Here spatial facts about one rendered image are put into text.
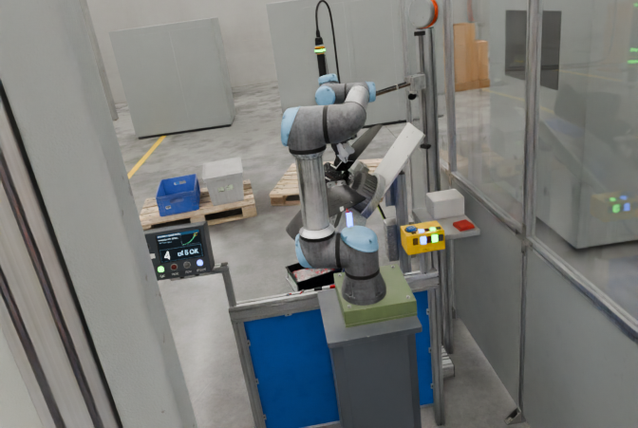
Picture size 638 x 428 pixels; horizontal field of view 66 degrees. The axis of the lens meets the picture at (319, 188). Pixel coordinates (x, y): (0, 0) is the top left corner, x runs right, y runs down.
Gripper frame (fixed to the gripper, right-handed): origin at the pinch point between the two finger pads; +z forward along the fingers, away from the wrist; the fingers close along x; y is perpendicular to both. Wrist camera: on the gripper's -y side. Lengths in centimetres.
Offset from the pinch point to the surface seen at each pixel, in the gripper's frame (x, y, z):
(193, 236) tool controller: -61, -28, 8
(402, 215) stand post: 40, -9, 47
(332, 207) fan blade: -5.5, -8.3, 20.4
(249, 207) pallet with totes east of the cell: 118, -271, 110
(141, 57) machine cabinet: 283, -718, -55
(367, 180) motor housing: 25.2, -13.3, 21.7
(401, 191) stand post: 41, -8, 34
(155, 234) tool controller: -71, -37, 3
